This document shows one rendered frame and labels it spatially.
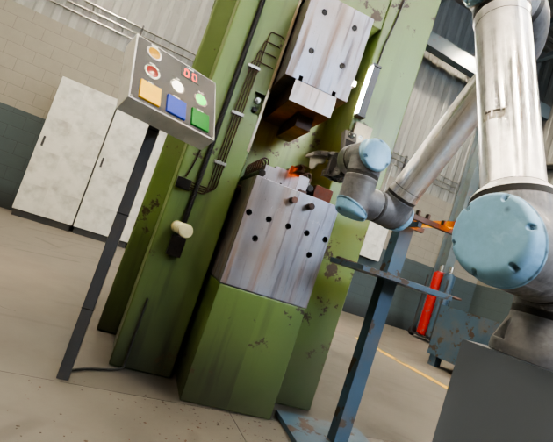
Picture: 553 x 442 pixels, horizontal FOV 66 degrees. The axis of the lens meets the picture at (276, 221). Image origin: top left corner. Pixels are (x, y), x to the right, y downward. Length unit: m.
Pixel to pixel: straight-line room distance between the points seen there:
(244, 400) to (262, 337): 0.26
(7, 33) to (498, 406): 7.86
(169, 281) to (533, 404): 1.40
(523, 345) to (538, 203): 0.26
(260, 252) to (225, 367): 0.47
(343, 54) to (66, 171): 5.50
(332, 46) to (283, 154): 0.63
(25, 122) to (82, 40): 1.58
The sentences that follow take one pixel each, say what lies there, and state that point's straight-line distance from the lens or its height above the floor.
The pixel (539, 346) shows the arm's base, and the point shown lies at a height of 0.63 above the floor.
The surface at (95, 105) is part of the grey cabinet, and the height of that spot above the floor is 1.88.
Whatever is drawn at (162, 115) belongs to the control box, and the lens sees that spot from 1.51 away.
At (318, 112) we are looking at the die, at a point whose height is 1.27.
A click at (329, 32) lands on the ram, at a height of 1.61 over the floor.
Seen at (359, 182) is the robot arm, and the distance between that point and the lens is 1.16.
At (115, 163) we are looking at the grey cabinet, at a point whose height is 1.18.
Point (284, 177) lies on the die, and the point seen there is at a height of 0.96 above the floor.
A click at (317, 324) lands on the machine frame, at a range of 2.06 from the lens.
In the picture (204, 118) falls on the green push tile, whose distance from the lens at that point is 1.61.
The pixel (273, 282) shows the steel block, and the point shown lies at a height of 0.53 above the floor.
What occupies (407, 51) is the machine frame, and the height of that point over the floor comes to 1.79.
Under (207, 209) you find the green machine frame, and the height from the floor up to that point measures 0.73.
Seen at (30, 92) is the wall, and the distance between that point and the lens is 7.84.
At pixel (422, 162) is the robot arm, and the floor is 1.00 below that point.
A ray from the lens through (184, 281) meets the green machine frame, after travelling 1.88.
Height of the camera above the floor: 0.64
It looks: 4 degrees up
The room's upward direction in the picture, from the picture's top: 19 degrees clockwise
